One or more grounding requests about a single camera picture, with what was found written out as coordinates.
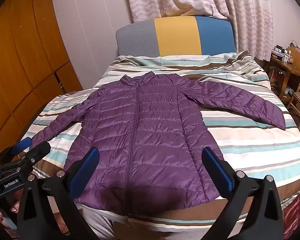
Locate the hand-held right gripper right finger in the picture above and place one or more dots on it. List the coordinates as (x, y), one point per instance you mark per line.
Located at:
(216, 172)

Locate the grey yellow blue headboard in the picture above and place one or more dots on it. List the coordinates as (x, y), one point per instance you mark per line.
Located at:
(175, 36)

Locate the striped duvet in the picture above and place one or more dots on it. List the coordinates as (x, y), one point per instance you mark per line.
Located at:
(252, 140)

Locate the wooden side table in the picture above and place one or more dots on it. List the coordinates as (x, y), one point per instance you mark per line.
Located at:
(282, 72)

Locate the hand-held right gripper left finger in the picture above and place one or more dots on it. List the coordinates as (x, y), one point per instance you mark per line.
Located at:
(86, 170)

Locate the dark box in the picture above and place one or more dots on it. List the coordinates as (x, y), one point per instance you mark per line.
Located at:
(278, 55)

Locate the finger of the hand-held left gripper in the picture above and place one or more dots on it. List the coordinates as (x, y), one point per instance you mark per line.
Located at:
(38, 151)
(21, 145)

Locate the purple down jacket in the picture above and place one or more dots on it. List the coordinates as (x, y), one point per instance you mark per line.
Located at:
(150, 130)

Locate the starfish print curtain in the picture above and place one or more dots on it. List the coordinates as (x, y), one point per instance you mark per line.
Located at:
(235, 10)

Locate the wooden wardrobe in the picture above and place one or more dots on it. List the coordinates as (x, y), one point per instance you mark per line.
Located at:
(25, 55)

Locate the person's left hand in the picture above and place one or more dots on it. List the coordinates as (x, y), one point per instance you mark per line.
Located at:
(15, 206)

